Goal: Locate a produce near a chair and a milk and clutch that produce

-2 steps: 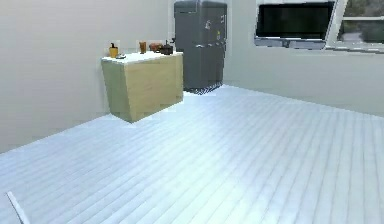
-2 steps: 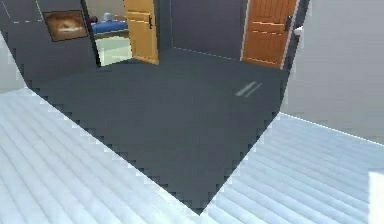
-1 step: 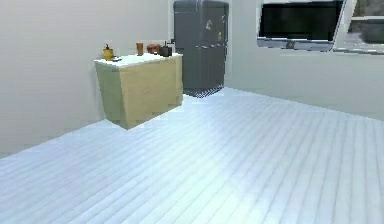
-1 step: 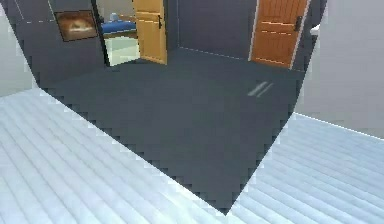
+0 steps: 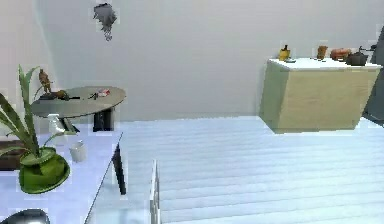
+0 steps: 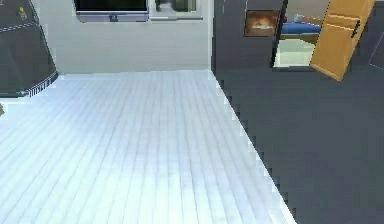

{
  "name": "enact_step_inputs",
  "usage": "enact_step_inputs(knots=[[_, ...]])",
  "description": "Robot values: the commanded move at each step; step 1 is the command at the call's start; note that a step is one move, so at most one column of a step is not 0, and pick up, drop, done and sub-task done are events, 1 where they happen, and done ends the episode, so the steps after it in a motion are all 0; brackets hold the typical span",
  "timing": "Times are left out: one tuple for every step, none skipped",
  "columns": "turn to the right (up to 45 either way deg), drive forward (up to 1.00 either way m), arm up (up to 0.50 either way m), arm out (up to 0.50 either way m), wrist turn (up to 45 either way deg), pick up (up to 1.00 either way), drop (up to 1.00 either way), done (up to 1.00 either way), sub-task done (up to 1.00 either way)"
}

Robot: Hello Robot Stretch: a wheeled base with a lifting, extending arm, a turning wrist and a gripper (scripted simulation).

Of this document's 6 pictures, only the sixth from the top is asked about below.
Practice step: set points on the black television set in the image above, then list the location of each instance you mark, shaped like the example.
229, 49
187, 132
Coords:
111, 6

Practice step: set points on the brown framed wall picture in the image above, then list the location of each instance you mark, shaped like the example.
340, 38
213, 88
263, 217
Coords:
261, 22

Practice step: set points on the grey framed window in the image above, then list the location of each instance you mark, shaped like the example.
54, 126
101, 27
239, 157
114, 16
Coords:
175, 8

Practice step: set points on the light wooden room door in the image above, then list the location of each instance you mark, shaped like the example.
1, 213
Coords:
340, 36

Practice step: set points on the blue bed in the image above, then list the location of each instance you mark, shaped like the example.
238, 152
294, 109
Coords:
300, 28

